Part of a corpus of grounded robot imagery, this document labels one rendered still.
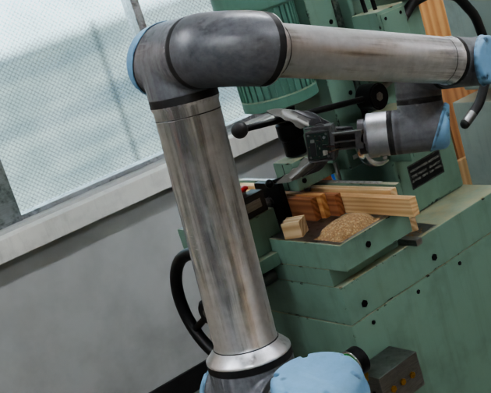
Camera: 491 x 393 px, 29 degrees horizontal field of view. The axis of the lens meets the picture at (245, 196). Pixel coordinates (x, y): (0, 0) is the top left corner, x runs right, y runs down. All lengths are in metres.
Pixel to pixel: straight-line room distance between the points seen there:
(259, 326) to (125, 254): 1.89
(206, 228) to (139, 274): 1.95
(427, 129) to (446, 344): 0.59
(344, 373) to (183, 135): 0.45
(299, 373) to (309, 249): 0.54
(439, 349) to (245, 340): 0.76
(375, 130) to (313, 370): 0.57
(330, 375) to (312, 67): 0.48
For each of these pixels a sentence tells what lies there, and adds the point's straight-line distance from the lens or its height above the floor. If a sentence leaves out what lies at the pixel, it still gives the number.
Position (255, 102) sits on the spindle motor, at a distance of 2.12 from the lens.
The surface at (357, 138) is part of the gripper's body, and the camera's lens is 1.91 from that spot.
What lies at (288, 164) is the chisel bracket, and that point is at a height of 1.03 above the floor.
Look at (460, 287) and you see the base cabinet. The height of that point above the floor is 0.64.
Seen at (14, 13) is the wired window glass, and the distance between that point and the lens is 3.37.
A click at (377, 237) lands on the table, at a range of 2.03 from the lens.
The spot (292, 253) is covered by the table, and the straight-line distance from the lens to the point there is 2.09.
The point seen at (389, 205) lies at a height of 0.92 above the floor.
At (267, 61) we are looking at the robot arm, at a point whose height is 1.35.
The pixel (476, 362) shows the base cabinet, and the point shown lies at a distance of 2.37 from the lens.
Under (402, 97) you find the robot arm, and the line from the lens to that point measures 1.91.
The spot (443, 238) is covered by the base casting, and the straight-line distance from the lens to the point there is 2.24.
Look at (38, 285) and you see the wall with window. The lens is 3.34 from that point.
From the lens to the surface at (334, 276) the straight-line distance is 2.03.
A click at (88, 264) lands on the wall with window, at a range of 3.40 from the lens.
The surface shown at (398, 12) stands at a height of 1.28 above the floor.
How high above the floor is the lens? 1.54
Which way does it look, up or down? 15 degrees down
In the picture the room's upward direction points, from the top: 17 degrees counter-clockwise
